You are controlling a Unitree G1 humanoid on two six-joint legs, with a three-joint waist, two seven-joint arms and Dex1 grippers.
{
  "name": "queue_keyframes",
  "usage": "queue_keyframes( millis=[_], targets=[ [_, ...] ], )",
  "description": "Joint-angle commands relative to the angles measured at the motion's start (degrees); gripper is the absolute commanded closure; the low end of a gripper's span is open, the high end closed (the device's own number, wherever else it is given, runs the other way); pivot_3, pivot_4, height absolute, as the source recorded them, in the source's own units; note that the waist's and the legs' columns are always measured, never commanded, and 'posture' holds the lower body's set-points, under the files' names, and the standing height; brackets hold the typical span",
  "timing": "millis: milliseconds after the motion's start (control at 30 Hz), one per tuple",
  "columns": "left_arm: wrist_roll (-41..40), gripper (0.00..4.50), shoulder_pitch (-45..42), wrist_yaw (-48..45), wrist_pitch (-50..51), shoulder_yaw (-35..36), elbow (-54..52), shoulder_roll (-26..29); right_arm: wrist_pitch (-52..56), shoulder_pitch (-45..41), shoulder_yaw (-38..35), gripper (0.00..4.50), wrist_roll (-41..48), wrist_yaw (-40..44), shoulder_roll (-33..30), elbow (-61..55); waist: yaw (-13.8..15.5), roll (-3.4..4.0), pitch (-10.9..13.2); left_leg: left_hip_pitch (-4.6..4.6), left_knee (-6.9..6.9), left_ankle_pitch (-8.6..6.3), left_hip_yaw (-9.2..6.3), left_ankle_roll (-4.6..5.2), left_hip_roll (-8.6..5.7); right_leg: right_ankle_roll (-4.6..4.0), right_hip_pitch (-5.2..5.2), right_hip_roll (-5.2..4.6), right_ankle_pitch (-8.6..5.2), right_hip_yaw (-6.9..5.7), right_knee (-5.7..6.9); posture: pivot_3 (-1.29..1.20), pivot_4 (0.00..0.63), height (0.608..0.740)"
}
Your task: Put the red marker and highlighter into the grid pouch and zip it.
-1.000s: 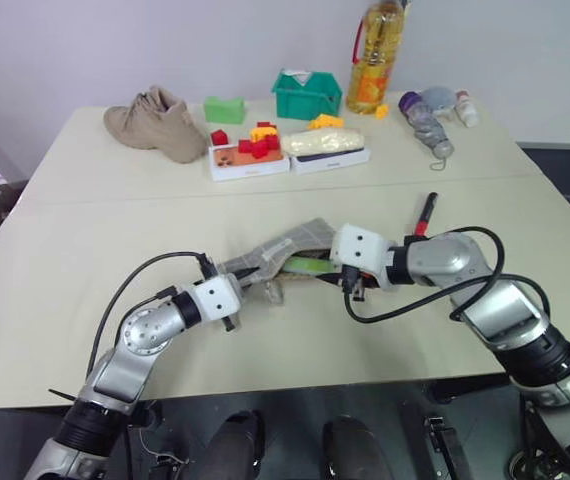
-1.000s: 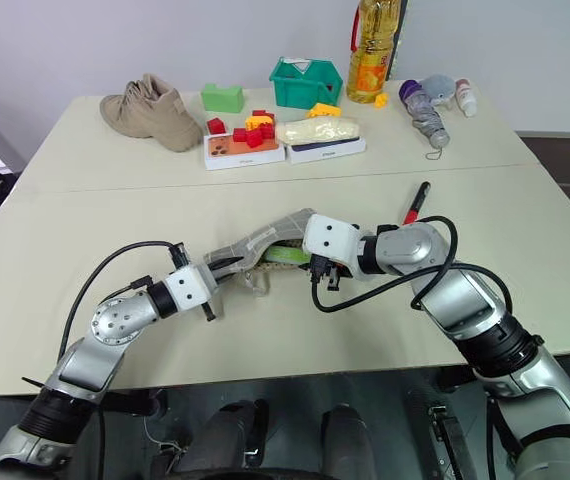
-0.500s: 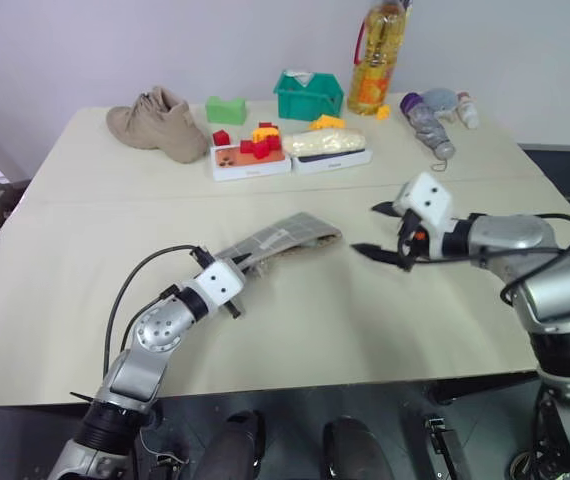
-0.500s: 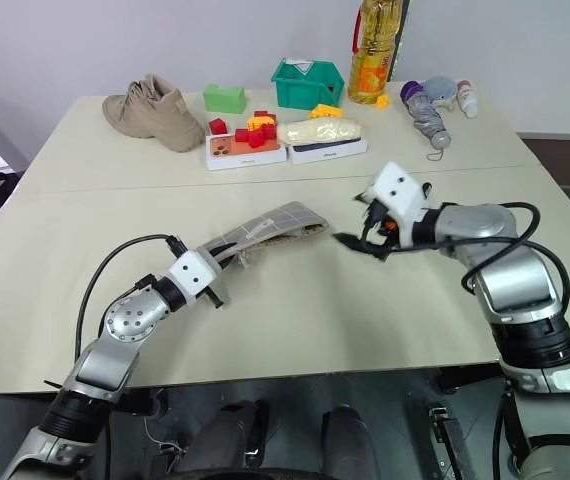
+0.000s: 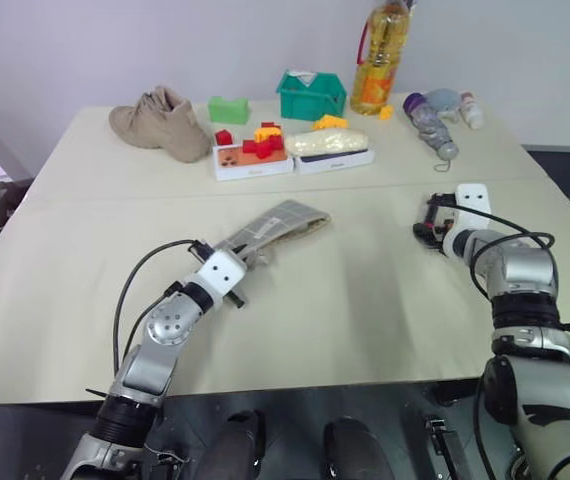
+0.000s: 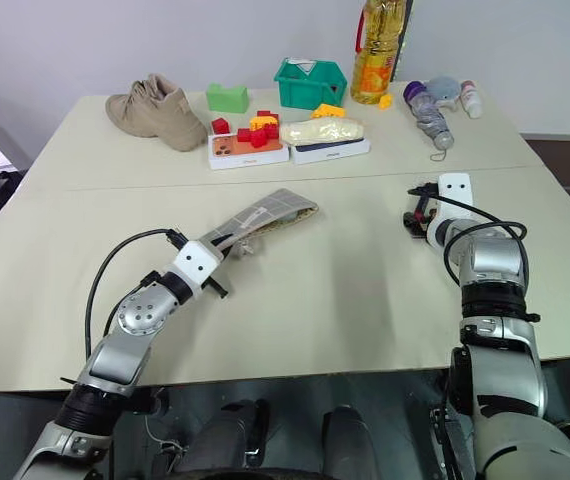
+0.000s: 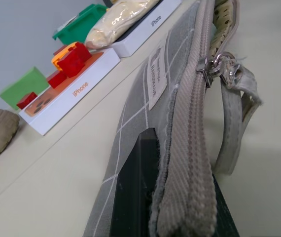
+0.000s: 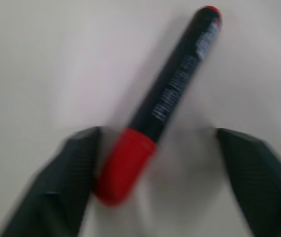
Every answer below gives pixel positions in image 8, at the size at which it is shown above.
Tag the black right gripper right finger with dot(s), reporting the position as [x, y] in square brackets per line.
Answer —
[258, 182]

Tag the black marker with red cap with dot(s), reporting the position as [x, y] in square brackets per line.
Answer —
[170, 84]

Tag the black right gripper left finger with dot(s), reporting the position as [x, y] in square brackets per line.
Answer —
[56, 187]

